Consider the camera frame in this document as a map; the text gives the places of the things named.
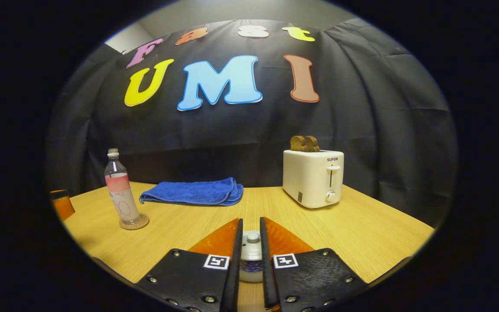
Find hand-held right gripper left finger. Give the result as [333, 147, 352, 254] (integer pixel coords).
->
[135, 218, 243, 312]

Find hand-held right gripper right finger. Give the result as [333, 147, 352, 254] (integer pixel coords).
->
[259, 217, 369, 312]

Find clear water bottle pink label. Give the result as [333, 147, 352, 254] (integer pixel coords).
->
[104, 148, 141, 224]

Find round coaster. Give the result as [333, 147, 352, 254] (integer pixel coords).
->
[119, 214, 150, 231]

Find blue folded towel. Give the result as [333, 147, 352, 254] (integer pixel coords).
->
[139, 177, 244, 207]

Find white toaster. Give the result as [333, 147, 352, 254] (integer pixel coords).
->
[282, 149, 345, 209]

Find black backdrop cloth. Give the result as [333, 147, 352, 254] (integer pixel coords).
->
[45, 18, 458, 226]

